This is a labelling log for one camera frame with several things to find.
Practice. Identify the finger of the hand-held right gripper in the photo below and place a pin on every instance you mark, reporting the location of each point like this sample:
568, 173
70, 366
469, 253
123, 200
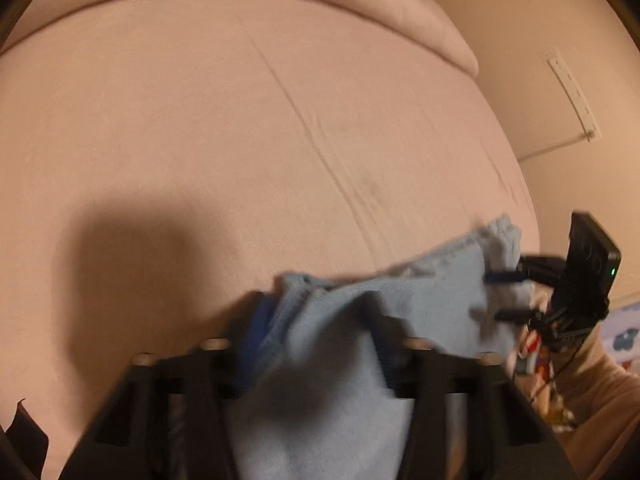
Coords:
502, 277
517, 315

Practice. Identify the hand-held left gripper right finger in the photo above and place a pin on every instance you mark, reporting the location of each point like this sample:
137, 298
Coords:
440, 385

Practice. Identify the white power strip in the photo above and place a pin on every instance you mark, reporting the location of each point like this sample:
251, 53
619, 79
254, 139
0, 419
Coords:
575, 95

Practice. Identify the light blue denim pants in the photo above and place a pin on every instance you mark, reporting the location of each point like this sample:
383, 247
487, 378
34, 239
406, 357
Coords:
340, 360

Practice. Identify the printed cloth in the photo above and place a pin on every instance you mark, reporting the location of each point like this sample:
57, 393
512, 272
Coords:
625, 335

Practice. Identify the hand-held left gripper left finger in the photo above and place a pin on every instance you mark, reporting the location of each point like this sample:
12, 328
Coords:
256, 332

